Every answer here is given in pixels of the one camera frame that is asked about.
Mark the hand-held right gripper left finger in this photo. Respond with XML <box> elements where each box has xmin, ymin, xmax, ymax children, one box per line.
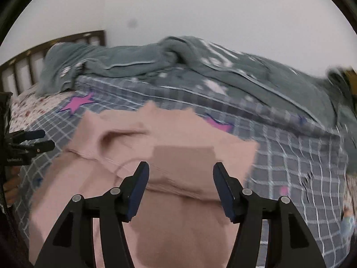
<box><xmin>33</xmin><ymin>161</ymin><xmax>150</xmax><ymax>268</ymax></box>

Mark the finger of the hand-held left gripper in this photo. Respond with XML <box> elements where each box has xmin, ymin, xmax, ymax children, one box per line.
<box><xmin>8</xmin><ymin>130</ymin><xmax>46</xmax><ymax>145</ymax></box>
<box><xmin>17</xmin><ymin>140</ymin><xmax>56</xmax><ymax>155</ymax></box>

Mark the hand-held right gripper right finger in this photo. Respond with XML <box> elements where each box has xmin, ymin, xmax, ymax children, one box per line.
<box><xmin>213</xmin><ymin>162</ymin><xmax>327</xmax><ymax>268</ymax></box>

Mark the pink knitted sweater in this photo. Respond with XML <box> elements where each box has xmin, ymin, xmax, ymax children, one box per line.
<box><xmin>28</xmin><ymin>100</ymin><xmax>261</xmax><ymax>268</ymax></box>

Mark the person's left hand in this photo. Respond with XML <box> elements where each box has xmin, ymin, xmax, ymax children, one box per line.
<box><xmin>4</xmin><ymin>167</ymin><xmax>21</xmax><ymax>205</ymax></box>

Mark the floral mattress sheet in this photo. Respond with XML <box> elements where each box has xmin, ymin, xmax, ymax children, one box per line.
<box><xmin>10</xmin><ymin>82</ymin><xmax>76</xmax><ymax>135</ymax></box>

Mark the grey checked bed sheet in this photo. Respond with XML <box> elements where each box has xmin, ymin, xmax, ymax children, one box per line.
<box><xmin>8</xmin><ymin>73</ymin><xmax>350</xmax><ymax>268</ymax></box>

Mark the dark wooden headboard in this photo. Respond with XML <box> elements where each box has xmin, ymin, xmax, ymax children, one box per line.
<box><xmin>0</xmin><ymin>30</ymin><xmax>107</xmax><ymax>97</ymax></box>

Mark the grey-green printed blanket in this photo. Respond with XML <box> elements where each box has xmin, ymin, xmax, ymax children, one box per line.
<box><xmin>36</xmin><ymin>35</ymin><xmax>349</xmax><ymax>136</ymax></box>

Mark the khaki garment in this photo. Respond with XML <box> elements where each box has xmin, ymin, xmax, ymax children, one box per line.
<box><xmin>344</xmin><ymin>67</ymin><xmax>357</xmax><ymax>86</ymax></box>

